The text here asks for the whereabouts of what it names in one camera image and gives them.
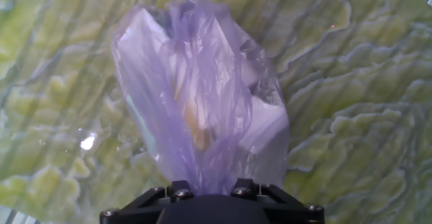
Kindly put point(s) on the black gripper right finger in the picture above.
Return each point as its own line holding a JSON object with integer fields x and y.
{"x": 287, "y": 207}

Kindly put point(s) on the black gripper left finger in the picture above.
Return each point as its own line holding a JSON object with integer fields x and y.
{"x": 141, "y": 207}

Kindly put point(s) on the white box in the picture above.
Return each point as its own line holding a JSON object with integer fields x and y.
{"x": 266, "y": 122}

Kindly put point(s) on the yellow item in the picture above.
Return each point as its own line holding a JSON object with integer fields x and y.
{"x": 199, "y": 129}

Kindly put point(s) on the purple translucent plastic bag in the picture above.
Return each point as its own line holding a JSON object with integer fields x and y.
{"x": 202, "y": 82}

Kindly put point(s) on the green marble pattern mat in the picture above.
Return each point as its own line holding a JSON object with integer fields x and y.
{"x": 354, "y": 116}

